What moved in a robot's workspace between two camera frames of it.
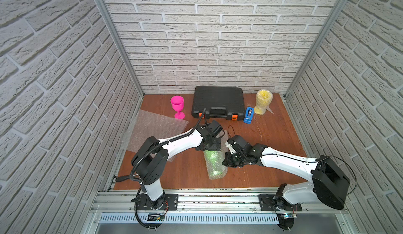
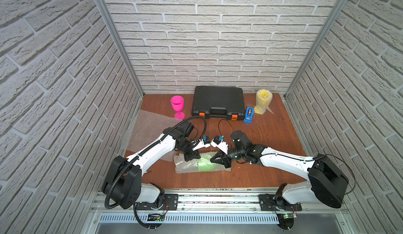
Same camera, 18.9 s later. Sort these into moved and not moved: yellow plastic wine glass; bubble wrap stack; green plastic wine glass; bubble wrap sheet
Moved: green plastic wine glass
Not moved: yellow plastic wine glass; bubble wrap stack; bubble wrap sheet
